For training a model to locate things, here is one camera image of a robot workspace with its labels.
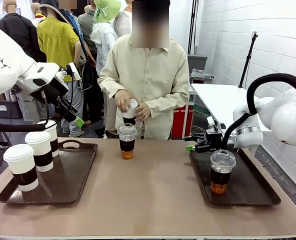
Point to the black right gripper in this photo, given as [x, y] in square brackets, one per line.
[214, 141]

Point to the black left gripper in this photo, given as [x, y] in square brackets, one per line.
[53, 91]

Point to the white paper cup black sleeve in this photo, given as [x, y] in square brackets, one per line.
[20, 165]
[40, 150]
[131, 110]
[51, 132]

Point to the clear plastic cup amber drink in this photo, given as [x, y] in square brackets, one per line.
[221, 172]
[127, 143]

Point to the person's right forearm beige sleeve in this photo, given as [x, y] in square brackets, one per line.
[110, 85]

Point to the person's left forearm beige sleeve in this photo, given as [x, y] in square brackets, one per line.
[168, 102]

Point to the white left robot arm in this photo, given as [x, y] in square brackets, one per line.
[3, 70]

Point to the dark brown serving tray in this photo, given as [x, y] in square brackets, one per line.
[70, 175]
[250, 185]

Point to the person's right hand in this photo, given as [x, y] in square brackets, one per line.
[122, 100]

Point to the person's left hand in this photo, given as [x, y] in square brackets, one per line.
[143, 112]

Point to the red box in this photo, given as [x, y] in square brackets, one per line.
[180, 122]

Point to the large white table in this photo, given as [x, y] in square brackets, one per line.
[220, 100]

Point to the black storage box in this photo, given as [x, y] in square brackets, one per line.
[5, 110]

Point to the mannequin in yellow shirt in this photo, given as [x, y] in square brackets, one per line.
[58, 45]

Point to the clear plastic packaging pile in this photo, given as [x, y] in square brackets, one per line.
[200, 74]

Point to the mannequin green hat white jacket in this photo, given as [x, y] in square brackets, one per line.
[103, 37]

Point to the person in beige shirt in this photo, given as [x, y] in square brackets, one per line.
[158, 75]

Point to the grey plastic bin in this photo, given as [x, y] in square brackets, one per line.
[196, 62]

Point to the mannequin in grey-green shirt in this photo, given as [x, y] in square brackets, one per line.
[86, 25]

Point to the mannequin in black jacket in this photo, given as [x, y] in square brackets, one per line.
[23, 32]

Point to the mannequin with red yellow collar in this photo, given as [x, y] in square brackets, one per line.
[38, 18]

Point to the black stand poles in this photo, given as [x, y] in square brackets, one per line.
[193, 25]

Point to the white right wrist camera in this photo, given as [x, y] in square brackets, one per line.
[212, 123]

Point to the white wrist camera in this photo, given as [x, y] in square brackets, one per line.
[212, 123]
[73, 71]

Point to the white metal shelf frame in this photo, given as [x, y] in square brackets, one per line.
[187, 117]

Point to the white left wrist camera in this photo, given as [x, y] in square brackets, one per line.
[73, 71]

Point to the black camera tripod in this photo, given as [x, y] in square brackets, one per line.
[248, 60]

